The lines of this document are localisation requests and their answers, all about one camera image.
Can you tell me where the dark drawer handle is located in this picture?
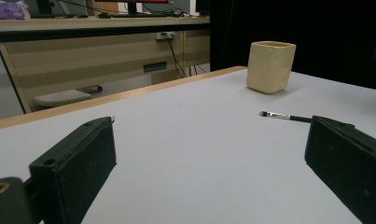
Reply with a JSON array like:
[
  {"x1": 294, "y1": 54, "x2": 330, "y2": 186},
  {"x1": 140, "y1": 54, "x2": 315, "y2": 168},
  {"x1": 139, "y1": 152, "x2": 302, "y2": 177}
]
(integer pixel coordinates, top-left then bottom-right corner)
[{"x1": 143, "y1": 61, "x2": 168, "y2": 74}]

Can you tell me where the brown stick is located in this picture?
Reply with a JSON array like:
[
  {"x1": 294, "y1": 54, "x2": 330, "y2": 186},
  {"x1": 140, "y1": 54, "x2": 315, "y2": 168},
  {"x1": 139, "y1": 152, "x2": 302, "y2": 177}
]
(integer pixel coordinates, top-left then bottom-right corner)
[{"x1": 258, "y1": 110, "x2": 313, "y2": 123}]

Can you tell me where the cream square cup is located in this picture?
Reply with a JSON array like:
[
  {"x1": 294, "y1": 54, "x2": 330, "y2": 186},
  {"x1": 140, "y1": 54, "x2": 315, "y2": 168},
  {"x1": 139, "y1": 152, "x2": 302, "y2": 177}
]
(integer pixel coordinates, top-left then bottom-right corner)
[{"x1": 245, "y1": 40, "x2": 297, "y2": 95}]

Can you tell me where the white power outlet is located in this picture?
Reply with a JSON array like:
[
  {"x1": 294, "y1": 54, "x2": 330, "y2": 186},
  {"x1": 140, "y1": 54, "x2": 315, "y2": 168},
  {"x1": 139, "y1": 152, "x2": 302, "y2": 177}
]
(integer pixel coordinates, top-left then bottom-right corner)
[{"x1": 154, "y1": 31, "x2": 177, "y2": 41}]

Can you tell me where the light wooden desk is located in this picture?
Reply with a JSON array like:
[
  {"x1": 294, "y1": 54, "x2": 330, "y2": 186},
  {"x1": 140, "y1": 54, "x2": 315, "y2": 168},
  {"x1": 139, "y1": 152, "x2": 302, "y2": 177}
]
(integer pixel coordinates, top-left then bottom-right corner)
[{"x1": 0, "y1": 16, "x2": 211, "y2": 115}]

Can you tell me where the black curtain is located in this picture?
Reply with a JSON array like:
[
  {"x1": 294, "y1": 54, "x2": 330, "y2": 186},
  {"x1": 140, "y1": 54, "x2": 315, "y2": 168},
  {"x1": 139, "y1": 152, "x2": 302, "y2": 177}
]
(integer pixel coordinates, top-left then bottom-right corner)
[{"x1": 209, "y1": 0, "x2": 376, "y2": 91}]

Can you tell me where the purple plush toy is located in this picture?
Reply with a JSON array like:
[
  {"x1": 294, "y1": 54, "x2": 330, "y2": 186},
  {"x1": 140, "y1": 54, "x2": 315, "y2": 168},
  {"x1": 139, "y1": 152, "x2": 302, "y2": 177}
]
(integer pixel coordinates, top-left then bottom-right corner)
[{"x1": 0, "y1": 0, "x2": 28, "y2": 21}]

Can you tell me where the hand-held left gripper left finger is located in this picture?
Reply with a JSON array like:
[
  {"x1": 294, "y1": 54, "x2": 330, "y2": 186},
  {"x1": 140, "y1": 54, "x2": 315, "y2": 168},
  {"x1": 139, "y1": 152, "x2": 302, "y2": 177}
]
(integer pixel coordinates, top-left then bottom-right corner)
[{"x1": 28, "y1": 116, "x2": 118, "y2": 224}]

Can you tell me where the black hanging cable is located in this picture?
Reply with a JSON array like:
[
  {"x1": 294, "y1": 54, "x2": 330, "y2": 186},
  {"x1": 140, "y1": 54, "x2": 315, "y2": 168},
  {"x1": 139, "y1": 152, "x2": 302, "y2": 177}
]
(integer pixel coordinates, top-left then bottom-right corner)
[{"x1": 162, "y1": 33, "x2": 188, "y2": 78}]

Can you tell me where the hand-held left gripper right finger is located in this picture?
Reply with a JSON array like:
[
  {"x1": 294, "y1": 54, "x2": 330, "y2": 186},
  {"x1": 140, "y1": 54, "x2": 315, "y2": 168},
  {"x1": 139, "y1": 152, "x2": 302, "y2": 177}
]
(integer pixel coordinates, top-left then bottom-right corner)
[{"x1": 304, "y1": 115, "x2": 376, "y2": 224}]

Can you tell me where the black metal frame bar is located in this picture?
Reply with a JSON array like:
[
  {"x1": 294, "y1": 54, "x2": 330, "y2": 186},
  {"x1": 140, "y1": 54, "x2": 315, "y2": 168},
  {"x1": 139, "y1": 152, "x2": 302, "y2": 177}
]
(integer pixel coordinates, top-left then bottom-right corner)
[{"x1": 0, "y1": 22, "x2": 211, "y2": 44}]

